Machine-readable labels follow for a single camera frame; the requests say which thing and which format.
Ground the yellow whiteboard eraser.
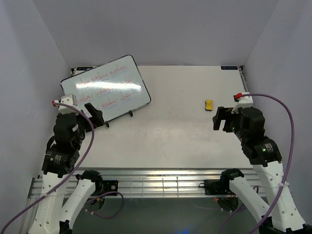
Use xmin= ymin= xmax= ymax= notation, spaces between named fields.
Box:
xmin=205 ymin=99 xmax=213 ymax=111

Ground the white dry-erase whiteboard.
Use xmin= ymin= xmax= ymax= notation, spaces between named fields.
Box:
xmin=60 ymin=55 xmax=151 ymax=121

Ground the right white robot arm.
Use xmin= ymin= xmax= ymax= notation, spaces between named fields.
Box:
xmin=213 ymin=107 xmax=312 ymax=234

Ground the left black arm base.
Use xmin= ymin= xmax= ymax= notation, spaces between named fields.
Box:
xmin=93 ymin=180 xmax=119 ymax=195

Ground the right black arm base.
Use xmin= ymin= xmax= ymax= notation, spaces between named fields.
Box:
xmin=198 ymin=179 xmax=232 ymax=195

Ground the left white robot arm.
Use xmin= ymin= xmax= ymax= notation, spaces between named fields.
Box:
xmin=29 ymin=103 xmax=104 ymax=234

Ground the blue label sticker right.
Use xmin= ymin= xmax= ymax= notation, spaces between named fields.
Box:
xmin=220 ymin=66 xmax=238 ymax=70

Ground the blue label sticker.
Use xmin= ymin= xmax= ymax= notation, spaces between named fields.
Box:
xmin=220 ymin=66 xmax=238 ymax=70
xmin=76 ymin=66 xmax=93 ymax=71

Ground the blue label sticker left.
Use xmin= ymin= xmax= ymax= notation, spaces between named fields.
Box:
xmin=76 ymin=66 xmax=93 ymax=71

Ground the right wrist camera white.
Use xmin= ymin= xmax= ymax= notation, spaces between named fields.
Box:
xmin=232 ymin=92 xmax=253 ymax=114

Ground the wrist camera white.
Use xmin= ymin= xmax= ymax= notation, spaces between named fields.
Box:
xmin=52 ymin=94 xmax=78 ymax=115
xmin=232 ymin=92 xmax=253 ymax=114

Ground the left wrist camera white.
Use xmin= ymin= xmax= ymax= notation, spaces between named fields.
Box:
xmin=52 ymin=94 xmax=78 ymax=115

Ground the black wire whiteboard stand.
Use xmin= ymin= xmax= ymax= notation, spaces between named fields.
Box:
xmin=104 ymin=110 xmax=133 ymax=128

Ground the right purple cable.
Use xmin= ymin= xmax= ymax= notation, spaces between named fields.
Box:
xmin=195 ymin=93 xmax=295 ymax=234

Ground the aluminium rail frame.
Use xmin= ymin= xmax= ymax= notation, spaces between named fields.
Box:
xmin=28 ymin=65 xmax=293 ymax=203

